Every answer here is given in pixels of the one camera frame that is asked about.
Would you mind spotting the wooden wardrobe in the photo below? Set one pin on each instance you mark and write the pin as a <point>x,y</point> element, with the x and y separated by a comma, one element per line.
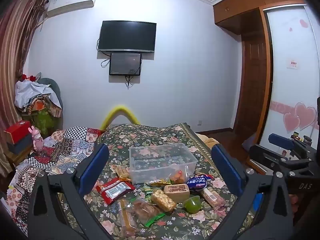
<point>237,7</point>

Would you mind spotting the pink wafer packet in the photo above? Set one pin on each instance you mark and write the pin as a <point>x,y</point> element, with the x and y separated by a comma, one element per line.
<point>212,198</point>

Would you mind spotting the patchwork quilt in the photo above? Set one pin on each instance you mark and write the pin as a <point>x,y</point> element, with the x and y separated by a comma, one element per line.
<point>65,145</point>

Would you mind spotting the striped brown curtain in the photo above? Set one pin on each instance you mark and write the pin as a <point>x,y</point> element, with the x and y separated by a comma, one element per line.
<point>15,55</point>

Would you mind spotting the bread packet with green end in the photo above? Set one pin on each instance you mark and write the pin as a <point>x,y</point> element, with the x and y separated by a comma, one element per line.
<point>143,211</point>

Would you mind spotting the dark grey box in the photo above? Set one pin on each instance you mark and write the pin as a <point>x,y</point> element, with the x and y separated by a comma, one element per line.
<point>21,145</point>

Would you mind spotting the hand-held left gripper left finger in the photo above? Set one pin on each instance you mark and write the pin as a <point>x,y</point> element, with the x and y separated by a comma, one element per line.
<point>96,165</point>

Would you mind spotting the grey chair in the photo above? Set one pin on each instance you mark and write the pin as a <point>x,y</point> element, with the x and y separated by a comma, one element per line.
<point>56,92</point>

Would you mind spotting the red snack packet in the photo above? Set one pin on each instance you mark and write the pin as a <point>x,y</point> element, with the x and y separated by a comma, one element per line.
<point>115,190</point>

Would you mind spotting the red box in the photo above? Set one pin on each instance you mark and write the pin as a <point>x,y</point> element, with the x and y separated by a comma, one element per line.
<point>17,128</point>

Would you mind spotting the pile of clothes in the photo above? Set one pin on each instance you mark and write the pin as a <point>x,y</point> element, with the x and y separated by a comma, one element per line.
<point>32,92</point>

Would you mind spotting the wooden door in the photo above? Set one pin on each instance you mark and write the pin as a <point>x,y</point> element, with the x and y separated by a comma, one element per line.
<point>251,85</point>

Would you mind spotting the wall-mounted black television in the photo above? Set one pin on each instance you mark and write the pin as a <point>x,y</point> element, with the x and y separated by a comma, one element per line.
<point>127,36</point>

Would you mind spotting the green plastic bag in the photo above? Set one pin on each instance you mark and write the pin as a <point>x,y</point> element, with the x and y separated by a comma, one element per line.
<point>43,121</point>

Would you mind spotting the person's right hand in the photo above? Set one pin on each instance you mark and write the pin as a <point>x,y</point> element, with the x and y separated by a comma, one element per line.
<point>294,201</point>

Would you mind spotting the white air conditioner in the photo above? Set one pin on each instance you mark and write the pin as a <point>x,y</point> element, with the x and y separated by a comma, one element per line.
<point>72,1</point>

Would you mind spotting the small black monitor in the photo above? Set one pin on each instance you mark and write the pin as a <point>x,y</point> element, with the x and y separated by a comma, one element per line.
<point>125,63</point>

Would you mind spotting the blue snack packet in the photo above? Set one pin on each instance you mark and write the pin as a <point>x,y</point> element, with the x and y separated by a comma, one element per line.
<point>198,182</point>

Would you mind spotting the tan wafer block packet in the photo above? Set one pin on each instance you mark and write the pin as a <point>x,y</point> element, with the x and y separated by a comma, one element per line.
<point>177,192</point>

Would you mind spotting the yellow snack packet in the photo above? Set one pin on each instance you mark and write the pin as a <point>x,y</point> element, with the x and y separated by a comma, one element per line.
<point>157,182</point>

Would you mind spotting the pink toy rabbit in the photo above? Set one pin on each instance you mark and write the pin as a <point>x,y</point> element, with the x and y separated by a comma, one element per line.
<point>37,140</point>

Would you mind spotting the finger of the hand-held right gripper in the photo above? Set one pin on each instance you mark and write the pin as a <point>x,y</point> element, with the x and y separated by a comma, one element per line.
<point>281,140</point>
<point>265,156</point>

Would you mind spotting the yellow foam tube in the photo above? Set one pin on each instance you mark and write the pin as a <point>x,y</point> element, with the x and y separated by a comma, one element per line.
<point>120,108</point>

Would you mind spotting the clear plastic container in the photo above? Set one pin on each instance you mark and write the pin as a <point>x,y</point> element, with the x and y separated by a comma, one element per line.
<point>162,155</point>

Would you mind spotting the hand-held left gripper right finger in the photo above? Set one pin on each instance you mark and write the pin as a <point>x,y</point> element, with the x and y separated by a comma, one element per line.
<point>226,165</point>

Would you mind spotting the orange ball snack packet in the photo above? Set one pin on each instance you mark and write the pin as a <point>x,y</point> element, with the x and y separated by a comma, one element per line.
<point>178,176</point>

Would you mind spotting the green jelly cup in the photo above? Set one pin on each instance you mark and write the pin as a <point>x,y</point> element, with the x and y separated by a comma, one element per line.
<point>192,205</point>

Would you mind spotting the beige blanket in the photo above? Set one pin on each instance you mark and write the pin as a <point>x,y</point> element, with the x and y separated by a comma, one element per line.
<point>208,141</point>

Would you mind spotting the long yellow cake packet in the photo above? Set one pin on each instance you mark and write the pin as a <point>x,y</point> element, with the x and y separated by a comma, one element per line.
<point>127,218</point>

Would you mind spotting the clear biscuit packet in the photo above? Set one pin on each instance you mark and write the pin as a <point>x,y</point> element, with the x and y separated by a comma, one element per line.
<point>122,173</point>

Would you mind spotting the white sliding door with hearts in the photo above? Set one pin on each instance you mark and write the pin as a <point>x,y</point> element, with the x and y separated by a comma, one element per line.
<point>287,92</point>

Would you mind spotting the puffed rice bar packet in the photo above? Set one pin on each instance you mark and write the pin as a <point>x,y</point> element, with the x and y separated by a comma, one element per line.
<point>163,200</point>

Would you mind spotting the green pea packet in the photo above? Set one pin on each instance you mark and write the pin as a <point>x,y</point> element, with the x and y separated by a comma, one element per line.
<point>150,190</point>

